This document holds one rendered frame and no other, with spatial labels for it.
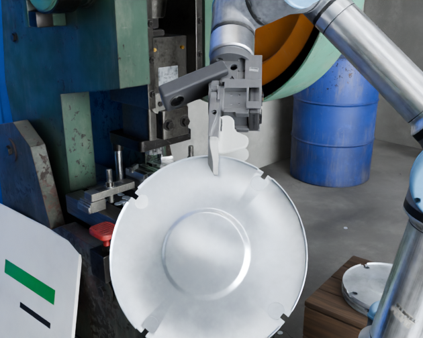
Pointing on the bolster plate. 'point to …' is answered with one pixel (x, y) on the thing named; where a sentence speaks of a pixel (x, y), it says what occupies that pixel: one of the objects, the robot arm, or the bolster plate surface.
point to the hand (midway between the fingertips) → (211, 169)
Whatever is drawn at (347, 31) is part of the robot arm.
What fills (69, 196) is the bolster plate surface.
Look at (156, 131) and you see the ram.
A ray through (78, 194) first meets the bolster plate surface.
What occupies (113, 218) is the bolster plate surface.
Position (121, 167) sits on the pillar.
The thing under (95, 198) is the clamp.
